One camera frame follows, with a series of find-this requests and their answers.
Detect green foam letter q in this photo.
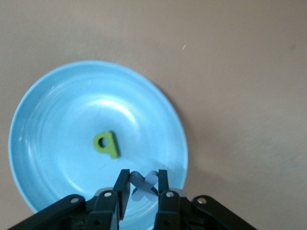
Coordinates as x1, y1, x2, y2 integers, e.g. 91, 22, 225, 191
93, 130, 120, 159

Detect blue plastic plate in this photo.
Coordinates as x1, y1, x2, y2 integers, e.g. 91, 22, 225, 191
8, 59, 189, 230

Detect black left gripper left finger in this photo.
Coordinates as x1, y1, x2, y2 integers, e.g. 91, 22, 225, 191
7, 169, 130, 230

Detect blue foam letter x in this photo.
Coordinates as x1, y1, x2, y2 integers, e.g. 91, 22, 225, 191
129, 170, 159, 203

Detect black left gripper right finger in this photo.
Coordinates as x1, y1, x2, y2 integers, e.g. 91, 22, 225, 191
153, 169, 259, 230

